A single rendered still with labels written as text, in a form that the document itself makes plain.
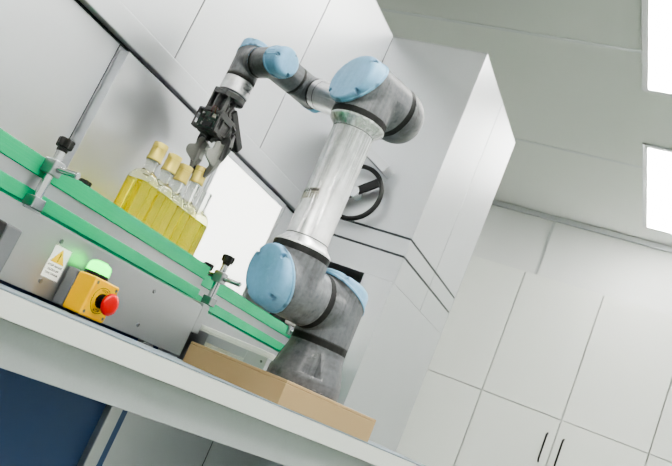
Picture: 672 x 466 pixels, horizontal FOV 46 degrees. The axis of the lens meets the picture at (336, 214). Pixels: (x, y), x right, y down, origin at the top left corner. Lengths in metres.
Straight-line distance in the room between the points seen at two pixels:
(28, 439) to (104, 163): 0.63
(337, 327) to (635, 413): 3.80
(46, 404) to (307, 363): 0.49
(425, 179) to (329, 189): 1.24
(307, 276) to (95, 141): 0.63
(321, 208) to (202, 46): 0.75
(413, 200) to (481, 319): 2.78
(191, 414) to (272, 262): 0.31
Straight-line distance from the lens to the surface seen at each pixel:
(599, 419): 5.20
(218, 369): 1.54
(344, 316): 1.54
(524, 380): 5.27
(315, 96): 1.91
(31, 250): 1.41
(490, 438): 5.25
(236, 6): 2.20
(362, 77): 1.55
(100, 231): 1.54
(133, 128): 1.92
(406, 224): 2.67
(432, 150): 2.76
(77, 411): 1.68
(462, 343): 5.38
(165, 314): 1.74
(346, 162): 1.52
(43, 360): 1.18
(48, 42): 1.75
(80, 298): 1.44
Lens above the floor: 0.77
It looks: 13 degrees up
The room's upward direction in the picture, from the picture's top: 24 degrees clockwise
